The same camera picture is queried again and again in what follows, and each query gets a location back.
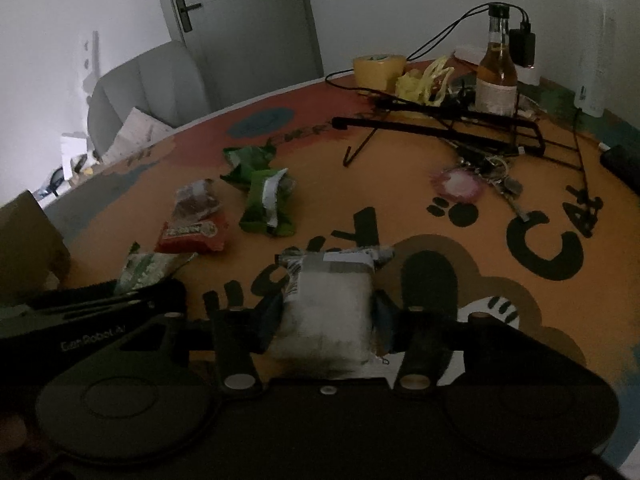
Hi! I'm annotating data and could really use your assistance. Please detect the clear brown snack packet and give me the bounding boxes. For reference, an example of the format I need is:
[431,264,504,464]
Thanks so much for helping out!
[172,178,224,221]

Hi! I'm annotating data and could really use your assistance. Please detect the bunch of keys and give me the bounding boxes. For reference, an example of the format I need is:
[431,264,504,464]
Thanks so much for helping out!
[457,152,531,221]

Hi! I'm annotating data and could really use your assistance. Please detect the black charger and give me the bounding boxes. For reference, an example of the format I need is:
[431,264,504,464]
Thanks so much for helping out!
[508,22,537,69]

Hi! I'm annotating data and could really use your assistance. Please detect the printed white paper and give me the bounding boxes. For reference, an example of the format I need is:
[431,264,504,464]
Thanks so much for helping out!
[102,106,176,164]

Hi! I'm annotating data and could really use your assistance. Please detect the yellow plastic bag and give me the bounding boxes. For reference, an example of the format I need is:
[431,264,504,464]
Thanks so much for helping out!
[394,55,456,107]

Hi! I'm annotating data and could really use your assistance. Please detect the black cable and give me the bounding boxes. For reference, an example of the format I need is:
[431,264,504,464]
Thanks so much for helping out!
[324,2,531,99]

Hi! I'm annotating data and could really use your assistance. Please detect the yellow tape roll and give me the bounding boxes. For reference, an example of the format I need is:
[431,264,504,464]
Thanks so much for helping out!
[352,53,407,92]

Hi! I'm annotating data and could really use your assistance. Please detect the black rectangular case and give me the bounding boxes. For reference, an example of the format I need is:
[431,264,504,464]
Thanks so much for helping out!
[599,143,640,191]

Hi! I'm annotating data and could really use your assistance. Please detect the white spray bottle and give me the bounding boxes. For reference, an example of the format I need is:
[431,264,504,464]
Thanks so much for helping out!
[574,5,619,119]

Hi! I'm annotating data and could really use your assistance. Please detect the red snack packet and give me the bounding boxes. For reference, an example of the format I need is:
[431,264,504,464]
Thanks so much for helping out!
[154,212,231,255]

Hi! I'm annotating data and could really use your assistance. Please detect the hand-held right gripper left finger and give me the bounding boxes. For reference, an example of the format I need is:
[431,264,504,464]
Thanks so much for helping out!
[115,292,284,401]

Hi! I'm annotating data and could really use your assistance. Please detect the black wire rack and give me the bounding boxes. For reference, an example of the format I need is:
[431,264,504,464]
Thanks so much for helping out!
[331,97,594,201]

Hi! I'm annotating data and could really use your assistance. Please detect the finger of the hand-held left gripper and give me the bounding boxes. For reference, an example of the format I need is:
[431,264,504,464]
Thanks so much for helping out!
[29,278,187,312]
[64,299,157,318]

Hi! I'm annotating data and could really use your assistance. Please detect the glass bottle with amber liquid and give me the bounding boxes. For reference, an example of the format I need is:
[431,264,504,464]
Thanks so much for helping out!
[473,3,520,116]

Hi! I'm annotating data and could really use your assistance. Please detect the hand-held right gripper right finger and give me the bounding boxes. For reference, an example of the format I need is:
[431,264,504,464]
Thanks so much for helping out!
[371,291,551,398]

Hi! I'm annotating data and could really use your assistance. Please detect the blue and black item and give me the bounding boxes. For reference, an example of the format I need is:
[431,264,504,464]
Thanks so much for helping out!
[37,164,69,196]

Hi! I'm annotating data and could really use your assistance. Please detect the white paper bag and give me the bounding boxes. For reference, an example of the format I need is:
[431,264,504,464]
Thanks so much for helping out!
[59,132,91,169]

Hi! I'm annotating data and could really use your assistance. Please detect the green and white snack packet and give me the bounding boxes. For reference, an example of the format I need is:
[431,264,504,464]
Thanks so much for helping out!
[115,241,199,297]

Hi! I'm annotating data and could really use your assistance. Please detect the pink round keychain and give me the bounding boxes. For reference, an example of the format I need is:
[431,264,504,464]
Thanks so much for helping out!
[433,167,485,205]

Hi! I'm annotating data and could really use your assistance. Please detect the grey door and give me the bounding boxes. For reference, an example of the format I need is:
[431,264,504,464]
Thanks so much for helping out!
[150,0,326,112]

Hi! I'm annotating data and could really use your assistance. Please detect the brown cardboard box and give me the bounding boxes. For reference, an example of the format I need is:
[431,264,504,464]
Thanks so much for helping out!
[0,190,71,307]

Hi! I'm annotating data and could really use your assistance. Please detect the white perforated board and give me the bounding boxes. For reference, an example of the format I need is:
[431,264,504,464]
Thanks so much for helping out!
[75,27,104,96]

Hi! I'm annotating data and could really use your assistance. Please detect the dark door handle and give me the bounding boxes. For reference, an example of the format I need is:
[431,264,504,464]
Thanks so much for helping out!
[175,0,204,34]

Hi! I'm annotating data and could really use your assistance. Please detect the grey chair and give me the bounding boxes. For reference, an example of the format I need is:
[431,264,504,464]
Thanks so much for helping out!
[86,40,211,162]

